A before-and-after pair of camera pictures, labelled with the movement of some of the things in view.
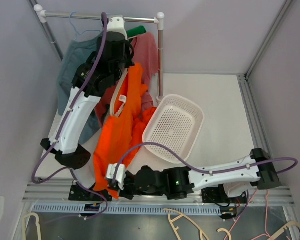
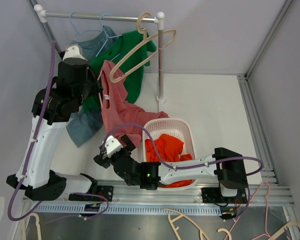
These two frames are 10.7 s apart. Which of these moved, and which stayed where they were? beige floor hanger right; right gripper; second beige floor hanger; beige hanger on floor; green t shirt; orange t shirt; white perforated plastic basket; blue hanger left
Moved: green t shirt; white perforated plastic basket; right gripper; orange t shirt
Stayed: beige hanger on floor; blue hanger left; beige floor hanger right; second beige floor hanger
